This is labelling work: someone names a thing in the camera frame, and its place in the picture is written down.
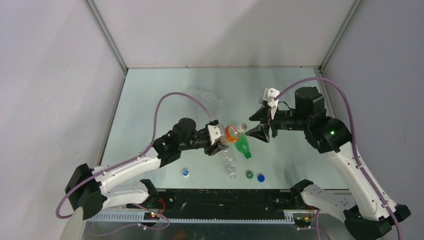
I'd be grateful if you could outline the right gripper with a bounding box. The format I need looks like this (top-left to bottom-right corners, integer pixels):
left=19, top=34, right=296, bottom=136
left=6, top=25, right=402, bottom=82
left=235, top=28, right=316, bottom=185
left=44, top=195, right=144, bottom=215
left=245, top=104, right=309, bottom=143

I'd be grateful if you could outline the orange label bottle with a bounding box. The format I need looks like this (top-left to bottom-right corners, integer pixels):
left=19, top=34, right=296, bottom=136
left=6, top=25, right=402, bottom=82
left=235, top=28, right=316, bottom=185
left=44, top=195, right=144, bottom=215
left=223, top=124, right=244, bottom=144

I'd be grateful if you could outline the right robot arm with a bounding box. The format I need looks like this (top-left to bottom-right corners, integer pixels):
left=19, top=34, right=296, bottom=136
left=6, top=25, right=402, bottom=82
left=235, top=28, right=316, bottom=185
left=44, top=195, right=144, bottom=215
left=246, top=87, right=411, bottom=240

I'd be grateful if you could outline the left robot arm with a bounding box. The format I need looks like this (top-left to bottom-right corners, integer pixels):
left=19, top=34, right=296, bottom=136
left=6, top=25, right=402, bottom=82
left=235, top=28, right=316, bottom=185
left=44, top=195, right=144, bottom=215
left=65, top=118, right=227, bottom=220

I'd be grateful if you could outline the green plastic bottle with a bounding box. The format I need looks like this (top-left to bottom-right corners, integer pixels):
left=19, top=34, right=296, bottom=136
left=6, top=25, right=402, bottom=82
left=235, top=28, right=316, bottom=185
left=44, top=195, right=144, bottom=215
left=234, top=134, right=252, bottom=159

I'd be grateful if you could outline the far clear bottle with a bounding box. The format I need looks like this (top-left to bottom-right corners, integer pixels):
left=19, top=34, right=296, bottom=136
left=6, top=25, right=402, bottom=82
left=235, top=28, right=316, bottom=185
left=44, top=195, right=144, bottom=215
left=187, top=87, right=225, bottom=106

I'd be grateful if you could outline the green bottle cap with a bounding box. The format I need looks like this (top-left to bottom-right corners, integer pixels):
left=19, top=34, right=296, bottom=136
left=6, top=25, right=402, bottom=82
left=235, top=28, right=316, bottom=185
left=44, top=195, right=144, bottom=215
left=245, top=170, right=255, bottom=179

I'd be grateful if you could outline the blue bottle cap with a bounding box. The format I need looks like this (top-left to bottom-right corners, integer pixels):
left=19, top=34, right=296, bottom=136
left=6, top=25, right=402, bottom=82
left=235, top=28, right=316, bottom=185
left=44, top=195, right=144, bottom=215
left=257, top=174, right=265, bottom=183

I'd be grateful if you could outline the blue white cap left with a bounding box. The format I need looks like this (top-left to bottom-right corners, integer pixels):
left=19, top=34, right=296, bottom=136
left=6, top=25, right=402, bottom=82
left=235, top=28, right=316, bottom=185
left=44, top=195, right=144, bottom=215
left=181, top=168, right=190, bottom=178

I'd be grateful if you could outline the left circuit board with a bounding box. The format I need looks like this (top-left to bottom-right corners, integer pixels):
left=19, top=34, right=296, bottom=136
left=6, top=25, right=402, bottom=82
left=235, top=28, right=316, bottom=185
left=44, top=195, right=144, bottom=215
left=143, top=212, right=161, bottom=221

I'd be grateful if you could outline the circuit board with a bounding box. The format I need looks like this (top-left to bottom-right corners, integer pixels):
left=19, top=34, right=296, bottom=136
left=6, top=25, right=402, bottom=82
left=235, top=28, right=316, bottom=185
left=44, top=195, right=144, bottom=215
left=293, top=216, right=314, bottom=229
left=143, top=212, right=161, bottom=221

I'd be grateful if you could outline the right circuit board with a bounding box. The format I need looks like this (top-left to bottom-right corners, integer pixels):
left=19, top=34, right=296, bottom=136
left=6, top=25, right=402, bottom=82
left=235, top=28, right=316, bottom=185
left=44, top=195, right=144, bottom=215
left=293, top=216, right=314, bottom=229

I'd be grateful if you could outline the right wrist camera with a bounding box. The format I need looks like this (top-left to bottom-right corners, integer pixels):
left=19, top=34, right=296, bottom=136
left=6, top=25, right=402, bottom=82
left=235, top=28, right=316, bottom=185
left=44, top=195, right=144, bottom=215
left=261, top=88, right=280, bottom=120

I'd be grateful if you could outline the clear bottle white ring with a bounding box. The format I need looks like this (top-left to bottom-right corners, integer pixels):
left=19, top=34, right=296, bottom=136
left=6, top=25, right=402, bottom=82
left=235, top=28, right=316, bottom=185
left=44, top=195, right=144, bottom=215
left=218, top=149, right=239, bottom=180

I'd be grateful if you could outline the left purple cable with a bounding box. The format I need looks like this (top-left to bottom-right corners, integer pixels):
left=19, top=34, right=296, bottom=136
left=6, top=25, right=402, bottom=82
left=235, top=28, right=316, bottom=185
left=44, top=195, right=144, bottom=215
left=55, top=92, right=216, bottom=220

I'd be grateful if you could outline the purple cable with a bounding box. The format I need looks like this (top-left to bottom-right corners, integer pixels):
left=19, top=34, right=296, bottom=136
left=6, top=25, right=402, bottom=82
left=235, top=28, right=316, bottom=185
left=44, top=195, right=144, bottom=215
left=55, top=92, right=216, bottom=220
left=273, top=77, right=403, bottom=240

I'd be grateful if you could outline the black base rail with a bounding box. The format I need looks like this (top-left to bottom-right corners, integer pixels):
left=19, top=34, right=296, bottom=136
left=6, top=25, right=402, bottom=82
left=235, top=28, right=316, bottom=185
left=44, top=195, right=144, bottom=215
left=142, top=188, right=310, bottom=220

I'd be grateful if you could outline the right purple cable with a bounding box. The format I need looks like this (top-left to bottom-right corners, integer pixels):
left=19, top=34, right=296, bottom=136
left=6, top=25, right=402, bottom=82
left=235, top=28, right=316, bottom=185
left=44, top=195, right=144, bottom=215
left=273, top=77, right=403, bottom=240

